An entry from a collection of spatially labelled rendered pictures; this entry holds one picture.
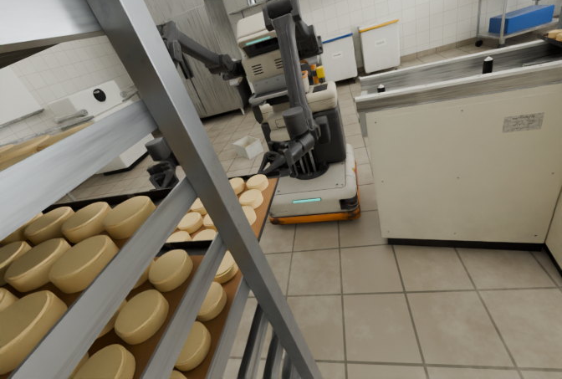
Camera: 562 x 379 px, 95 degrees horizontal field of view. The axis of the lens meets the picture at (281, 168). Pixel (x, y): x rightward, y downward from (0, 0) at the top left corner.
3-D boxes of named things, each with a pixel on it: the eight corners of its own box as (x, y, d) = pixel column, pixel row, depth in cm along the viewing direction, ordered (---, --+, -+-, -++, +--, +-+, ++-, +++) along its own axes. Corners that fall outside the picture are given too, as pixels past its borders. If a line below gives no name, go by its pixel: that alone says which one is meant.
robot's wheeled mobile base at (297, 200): (286, 175, 241) (278, 151, 228) (357, 165, 221) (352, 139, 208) (270, 228, 186) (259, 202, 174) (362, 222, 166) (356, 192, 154)
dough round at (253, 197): (267, 195, 57) (264, 188, 56) (257, 211, 54) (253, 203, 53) (248, 195, 60) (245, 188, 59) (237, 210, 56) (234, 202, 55)
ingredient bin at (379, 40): (365, 82, 419) (359, 30, 381) (363, 72, 471) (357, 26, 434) (401, 74, 402) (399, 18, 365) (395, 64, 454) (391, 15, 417)
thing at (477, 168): (514, 207, 147) (549, 38, 103) (544, 257, 120) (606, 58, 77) (382, 207, 176) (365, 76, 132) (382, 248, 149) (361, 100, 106)
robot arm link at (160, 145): (194, 156, 95) (175, 159, 98) (181, 128, 89) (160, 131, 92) (176, 175, 85) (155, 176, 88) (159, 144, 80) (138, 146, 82)
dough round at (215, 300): (206, 329, 35) (200, 321, 34) (188, 309, 38) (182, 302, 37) (233, 299, 38) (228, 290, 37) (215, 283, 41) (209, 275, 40)
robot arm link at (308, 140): (319, 146, 75) (303, 145, 79) (313, 125, 72) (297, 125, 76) (304, 159, 71) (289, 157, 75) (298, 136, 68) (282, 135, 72)
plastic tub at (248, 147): (237, 155, 322) (232, 143, 315) (251, 146, 332) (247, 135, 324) (249, 160, 300) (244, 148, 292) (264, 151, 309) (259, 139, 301)
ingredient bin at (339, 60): (326, 92, 435) (316, 43, 398) (327, 82, 488) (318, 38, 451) (360, 84, 420) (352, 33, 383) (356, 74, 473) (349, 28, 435)
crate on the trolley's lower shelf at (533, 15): (528, 20, 380) (531, 5, 370) (552, 21, 347) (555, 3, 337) (487, 33, 389) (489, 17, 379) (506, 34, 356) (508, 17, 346)
